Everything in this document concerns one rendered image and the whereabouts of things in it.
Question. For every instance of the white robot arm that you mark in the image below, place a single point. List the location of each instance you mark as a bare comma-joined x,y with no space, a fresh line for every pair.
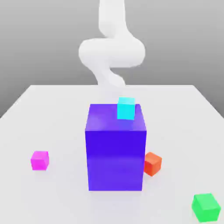
112,52

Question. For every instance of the small cyan cube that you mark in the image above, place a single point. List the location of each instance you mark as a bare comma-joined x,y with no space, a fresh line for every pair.
126,110

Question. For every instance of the small orange cube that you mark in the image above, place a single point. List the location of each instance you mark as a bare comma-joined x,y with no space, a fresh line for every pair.
153,164

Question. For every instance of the small magenta cube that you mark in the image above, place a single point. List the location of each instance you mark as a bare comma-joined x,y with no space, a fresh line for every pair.
39,161

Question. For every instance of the small green cube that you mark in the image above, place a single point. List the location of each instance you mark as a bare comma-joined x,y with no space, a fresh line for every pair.
206,208

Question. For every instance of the large purple box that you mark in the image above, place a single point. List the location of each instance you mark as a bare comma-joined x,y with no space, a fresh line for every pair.
114,157

